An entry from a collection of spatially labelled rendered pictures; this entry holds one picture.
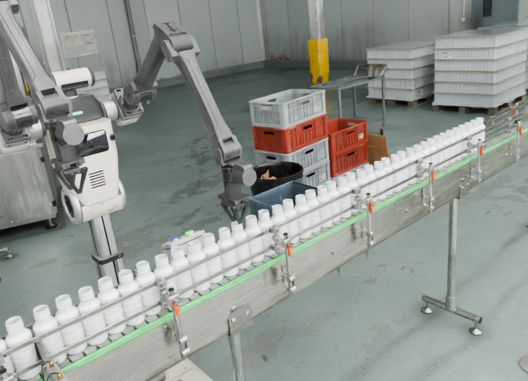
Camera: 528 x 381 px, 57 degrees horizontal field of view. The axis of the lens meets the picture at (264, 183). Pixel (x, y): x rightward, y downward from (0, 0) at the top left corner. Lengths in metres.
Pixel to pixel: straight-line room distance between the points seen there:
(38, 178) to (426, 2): 10.33
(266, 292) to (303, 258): 0.20
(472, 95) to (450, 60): 0.65
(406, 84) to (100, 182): 7.37
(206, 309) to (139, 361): 0.25
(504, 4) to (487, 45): 4.24
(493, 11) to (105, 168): 11.02
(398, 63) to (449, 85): 1.06
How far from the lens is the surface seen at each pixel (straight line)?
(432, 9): 13.07
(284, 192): 2.60
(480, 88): 8.15
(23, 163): 5.12
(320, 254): 1.91
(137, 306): 1.50
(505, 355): 2.99
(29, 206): 5.23
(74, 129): 1.38
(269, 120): 4.18
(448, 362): 2.88
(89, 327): 1.47
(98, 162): 1.97
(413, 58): 8.77
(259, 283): 1.72
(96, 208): 2.01
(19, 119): 1.79
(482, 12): 12.43
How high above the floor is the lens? 1.83
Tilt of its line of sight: 19 degrees down
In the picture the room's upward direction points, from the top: 6 degrees counter-clockwise
